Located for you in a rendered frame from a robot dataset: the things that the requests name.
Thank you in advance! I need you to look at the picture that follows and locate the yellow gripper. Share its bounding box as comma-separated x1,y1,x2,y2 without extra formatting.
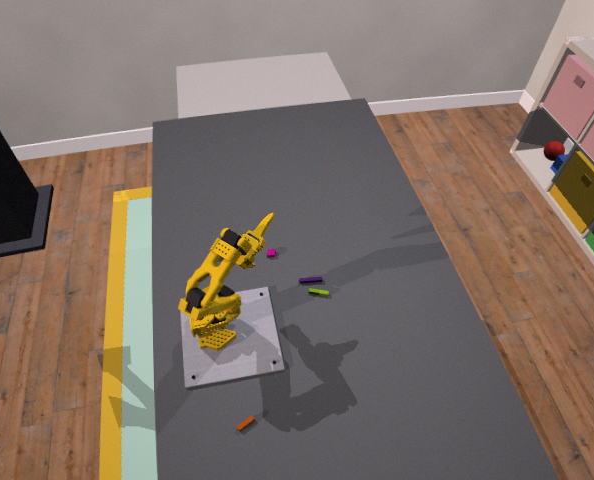
235,213,274,269

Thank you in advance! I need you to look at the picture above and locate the orange rod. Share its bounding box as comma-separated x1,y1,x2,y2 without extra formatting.
237,415,255,432

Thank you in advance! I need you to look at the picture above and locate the purple rod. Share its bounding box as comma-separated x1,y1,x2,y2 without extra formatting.
299,277,322,284

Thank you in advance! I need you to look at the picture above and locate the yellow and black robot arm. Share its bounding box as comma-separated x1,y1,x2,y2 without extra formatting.
178,228,252,351

